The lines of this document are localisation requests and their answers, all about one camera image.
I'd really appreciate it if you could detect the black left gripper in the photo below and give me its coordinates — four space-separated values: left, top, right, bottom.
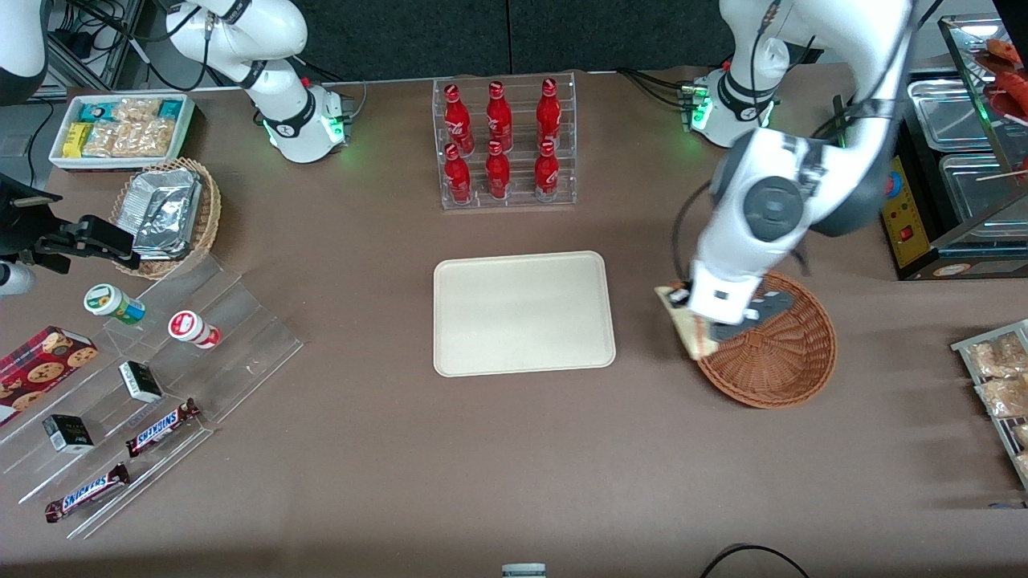
671 287 756 344

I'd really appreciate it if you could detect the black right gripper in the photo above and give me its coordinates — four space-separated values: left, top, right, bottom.
0 173 141 274

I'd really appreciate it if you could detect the triangle sandwich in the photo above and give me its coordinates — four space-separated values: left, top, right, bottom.
653 283 721 361

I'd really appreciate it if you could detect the brown wicker basket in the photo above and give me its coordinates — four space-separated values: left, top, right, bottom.
695 271 838 410

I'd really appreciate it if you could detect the light wicker basket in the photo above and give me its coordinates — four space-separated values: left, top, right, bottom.
108 157 222 280

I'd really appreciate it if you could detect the cream plastic tray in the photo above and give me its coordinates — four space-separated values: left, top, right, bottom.
432 250 618 378

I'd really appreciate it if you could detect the green label yogurt cup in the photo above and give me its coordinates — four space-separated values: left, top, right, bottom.
84 283 147 326

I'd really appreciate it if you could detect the silver foil bag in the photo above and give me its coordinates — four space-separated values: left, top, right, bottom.
128 169 203 238
133 229 195 260

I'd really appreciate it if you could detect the white plastic snack bin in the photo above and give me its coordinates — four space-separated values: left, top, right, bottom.
48 93 197 173

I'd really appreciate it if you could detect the red label yogurt cup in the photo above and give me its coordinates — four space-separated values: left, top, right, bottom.
167 310 222 350

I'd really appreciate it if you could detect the red tartan cookie box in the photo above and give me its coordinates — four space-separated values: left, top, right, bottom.
0 325 99 426

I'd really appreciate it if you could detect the small black box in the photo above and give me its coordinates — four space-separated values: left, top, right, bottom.
42 414 95 454
119 360 164 404

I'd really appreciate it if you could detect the red cola bottle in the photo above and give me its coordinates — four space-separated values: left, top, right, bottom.
444 143 473 205
443 83 476 153
536 77 562 149
533 139 561 201
485 80 513 152
485 140 512 200

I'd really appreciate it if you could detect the clear acrylic bottle rack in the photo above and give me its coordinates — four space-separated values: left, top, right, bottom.
431 71 578 211

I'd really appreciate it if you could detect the clear acrylic stepped shelf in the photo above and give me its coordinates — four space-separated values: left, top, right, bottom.
0 255 304 540

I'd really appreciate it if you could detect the Snickers bar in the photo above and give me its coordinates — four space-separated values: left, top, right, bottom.
44 463 131 524
124 398 202 458

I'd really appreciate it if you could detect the black food warmer cabinet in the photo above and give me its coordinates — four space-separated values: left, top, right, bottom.
879 14 1028 282

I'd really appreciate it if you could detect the grey metal snack rack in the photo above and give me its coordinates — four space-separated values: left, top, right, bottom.
950 320 1028 492

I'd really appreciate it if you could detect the steel food pan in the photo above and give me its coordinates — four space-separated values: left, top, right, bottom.
908 78 993 153
938 153 1028 246

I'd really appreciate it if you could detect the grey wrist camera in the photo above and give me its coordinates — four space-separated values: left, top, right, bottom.
743 291 802 324

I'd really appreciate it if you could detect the aluminium frame strut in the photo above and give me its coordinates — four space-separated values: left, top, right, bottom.
44 0 149 91

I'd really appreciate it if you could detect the black cable bundle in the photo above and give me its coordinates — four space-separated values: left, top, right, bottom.
617 67 693 110

